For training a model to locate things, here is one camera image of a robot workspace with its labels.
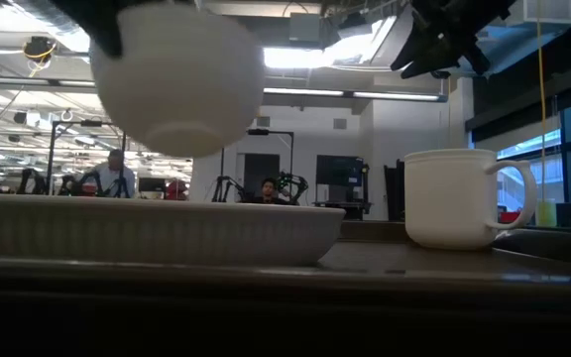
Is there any white ribbed deep plate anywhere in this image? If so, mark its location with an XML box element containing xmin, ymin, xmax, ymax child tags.
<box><xmin>0</xmin><ymin>192</ymin><xmax>347</xmax><ymax>268</ymax></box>

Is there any black monitor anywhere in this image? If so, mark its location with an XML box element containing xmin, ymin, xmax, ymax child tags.
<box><xmin>314</xmin><ymin>154</ymin><xmax>365</xmax><ymax>188</ymax></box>

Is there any white bowl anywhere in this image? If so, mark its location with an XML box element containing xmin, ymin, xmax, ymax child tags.
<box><xmin>89</xmin><ymin>2</ymin><xmax>266</xmax><ymax>159</ymax></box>

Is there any white mug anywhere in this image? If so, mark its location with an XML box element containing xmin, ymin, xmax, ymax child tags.
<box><xmin>403</xmin><ymin>148</ymin><xmax>538</xmax><ymax>251</ymax></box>

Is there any dark brown tray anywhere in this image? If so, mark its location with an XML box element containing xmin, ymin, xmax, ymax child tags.
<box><xmin>0</xmin><ymin>220</ymin><xmax>571</xmax><ymax>304</ymax></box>

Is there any long ceiling light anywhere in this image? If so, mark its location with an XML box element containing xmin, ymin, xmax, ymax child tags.
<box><xmin>264</xmin><ymin>87</ymin><xmax>448</xmax><ymax>103</ymax></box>

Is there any person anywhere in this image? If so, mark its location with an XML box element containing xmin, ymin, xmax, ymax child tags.
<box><xmin>253</xmin><ymin>177</ymin><xmax>290</xmax><ymax>205</ymax></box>
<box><xmin>91</xmin><ymin>148</ymin><xmax>137</xmax><ymax>199</ymax></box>
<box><xmin>165</xmin><ymin>178</ymin><xmax>189</xmax><ymax>201</ymax></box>

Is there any yellow cable coil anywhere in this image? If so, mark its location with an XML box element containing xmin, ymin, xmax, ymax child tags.
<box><xmin>22</xmin><ymin>35</ymin><xmax>58</xmax><ymax>78</ymax></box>

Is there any black rig stand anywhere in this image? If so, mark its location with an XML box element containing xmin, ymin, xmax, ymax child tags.
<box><xmin>46</xmin><ymin>118</ymin><xmax>128</xmax><ymax>197</ymax></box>
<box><xmin>247</xmin><ymin>128</ymin><xmax>295</xmax><ymax>199</ymax></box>

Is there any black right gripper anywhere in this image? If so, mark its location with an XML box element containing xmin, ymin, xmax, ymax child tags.
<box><xmin>389</xmin><ymin>0</ymin><xmax>514</xmax><ymax>80</ymax></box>

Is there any light green cup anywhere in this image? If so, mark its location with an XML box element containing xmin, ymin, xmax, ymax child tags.
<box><xmin>535</xmin><ymin>199</ymin><xmax>558</xmax><ymax>228</ymax></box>

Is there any grey ceiling box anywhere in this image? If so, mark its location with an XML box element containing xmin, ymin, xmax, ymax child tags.
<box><xmin>288</xmin><ymin>12</ymin><xmax>322</xmax><ymax>44</ymax></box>

